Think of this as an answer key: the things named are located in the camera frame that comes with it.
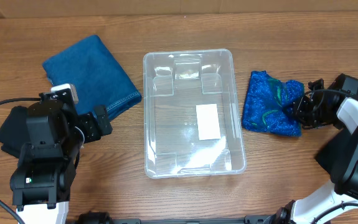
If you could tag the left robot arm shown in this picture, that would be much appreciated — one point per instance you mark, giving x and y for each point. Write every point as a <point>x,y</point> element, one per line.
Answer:
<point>48,162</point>

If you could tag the blue denim folded cloth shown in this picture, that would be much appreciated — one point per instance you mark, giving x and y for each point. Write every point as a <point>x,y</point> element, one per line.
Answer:
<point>97,76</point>

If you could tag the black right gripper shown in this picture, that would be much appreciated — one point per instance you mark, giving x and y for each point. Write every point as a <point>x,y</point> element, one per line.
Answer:
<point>303,109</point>

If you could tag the clear plastic storage bin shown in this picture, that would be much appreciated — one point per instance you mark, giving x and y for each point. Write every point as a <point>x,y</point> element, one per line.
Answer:
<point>174,84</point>

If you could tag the blue glitter cloth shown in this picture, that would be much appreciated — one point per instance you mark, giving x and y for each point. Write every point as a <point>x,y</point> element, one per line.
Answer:
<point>267,104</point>

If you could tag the white label in bin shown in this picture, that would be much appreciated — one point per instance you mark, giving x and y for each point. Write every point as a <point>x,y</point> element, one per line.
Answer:
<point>208,122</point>

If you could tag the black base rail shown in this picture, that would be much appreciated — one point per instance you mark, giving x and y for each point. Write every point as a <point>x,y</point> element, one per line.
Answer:
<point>104,218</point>

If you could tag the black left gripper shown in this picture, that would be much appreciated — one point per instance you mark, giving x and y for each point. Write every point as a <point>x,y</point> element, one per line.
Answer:
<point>95,132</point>

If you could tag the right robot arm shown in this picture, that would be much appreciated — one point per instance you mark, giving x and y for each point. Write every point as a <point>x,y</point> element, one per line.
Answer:
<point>340,193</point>

